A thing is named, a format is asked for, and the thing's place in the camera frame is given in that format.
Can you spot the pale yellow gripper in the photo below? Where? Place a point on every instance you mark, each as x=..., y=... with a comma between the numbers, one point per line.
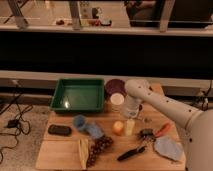
x=129, y=127

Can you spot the orange yellow apple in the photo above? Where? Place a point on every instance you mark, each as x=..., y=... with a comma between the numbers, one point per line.
x=118, y=128

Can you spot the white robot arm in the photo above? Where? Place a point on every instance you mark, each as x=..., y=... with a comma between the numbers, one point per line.
x=197, y=123

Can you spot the white cup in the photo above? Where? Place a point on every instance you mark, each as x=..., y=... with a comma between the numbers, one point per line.
x=117, y=101

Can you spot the dark grape bunch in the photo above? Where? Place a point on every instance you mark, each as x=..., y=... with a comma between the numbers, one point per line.
x=99, y=146

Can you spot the purple bowl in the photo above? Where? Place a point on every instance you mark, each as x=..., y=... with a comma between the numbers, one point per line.
x=114, y=86

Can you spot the blue grey cloth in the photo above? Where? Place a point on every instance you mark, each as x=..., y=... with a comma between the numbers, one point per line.
x=168, y=147

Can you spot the wooden board table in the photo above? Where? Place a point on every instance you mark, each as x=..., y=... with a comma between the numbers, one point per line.
x=59, y=153

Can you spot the blue crumpled cloth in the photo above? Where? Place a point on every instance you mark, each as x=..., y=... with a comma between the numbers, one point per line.
x=80, y=123

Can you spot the green plastic tray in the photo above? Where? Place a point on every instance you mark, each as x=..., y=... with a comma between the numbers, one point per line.
x=78, y=95

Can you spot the orange handled tool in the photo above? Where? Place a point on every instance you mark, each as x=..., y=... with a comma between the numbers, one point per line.
x=148, y=132

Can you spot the black handled knife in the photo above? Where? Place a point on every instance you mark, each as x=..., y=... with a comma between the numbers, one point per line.
x=131, y=153

